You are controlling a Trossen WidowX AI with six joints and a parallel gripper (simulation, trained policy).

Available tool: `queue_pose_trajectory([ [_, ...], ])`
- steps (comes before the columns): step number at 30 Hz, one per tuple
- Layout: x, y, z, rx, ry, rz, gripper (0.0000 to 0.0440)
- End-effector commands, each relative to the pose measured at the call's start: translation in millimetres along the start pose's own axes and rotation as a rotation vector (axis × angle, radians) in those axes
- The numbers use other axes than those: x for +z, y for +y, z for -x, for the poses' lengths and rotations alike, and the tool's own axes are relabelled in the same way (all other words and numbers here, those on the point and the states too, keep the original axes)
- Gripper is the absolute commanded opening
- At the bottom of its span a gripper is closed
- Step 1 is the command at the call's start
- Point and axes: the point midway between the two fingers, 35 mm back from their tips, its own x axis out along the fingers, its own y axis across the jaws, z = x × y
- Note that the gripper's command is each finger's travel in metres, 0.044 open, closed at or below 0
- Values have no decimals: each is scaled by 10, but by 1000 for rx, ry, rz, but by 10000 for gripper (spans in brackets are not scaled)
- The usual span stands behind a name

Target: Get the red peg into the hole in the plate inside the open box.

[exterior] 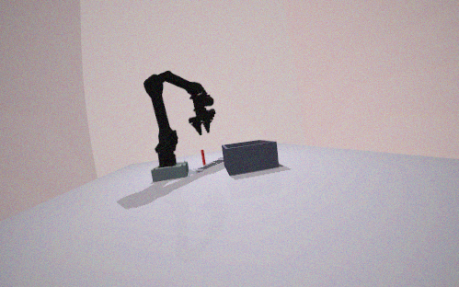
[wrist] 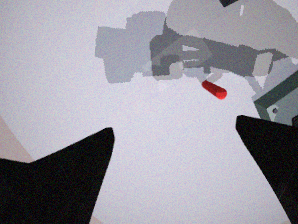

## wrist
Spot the dark red peg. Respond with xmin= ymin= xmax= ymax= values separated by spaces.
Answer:
xmin=202 ymin=80 xmax=227 ymax=100

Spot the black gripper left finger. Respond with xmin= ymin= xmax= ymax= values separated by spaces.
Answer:
xmin=0 ymin=127 xmax=114 ymax=224

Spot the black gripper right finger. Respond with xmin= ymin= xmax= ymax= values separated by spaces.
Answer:
xmin=235 ymin=115 xmax=298 ymax=224

